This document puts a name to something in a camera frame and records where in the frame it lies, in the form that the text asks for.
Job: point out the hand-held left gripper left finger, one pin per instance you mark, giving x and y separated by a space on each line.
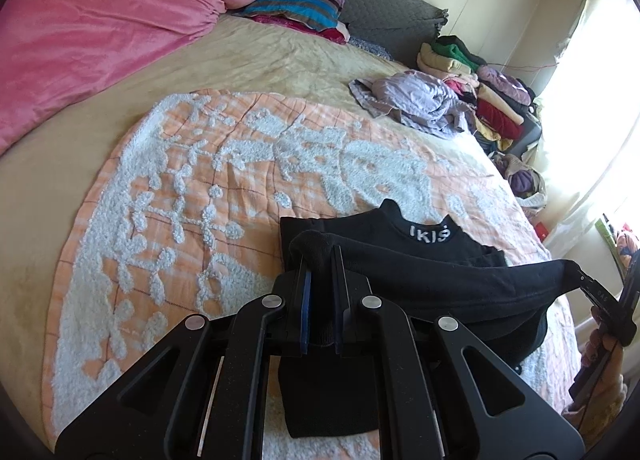
305 310

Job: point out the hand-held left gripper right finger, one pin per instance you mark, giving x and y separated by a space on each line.
340 310

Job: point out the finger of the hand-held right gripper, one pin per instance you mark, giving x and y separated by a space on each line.
597 295

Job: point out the black sweater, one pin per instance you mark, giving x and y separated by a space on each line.
450 280

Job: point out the beige bag of clothes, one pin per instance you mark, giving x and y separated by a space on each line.
522 180

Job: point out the pile of folded clothes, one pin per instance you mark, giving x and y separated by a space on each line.
495 105

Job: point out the person's right hand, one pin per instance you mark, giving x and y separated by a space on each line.
614 375

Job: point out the green windowsill mat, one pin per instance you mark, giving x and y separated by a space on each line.
606 237

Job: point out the red bag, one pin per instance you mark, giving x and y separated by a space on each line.
541 231

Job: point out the orange white tufted blanket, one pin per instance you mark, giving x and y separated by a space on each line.
250 165

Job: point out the dark grey bedside cabinet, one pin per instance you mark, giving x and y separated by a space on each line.
530 135

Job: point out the white curtain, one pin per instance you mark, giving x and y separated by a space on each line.
590 115

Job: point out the lilac crumpled garment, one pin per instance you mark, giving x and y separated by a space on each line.
415 100

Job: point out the bed with beige sheet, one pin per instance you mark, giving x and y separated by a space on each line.
275 60

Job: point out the blue floral cloth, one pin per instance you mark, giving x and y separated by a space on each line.
370 47

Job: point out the magenta pillow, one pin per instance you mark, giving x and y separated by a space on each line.
330 35

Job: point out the striped pillow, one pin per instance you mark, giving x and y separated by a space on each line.
300 7

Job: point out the grey quilted headboard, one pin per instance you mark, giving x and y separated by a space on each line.
380 10

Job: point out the pink blanket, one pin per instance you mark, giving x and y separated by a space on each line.
100 40

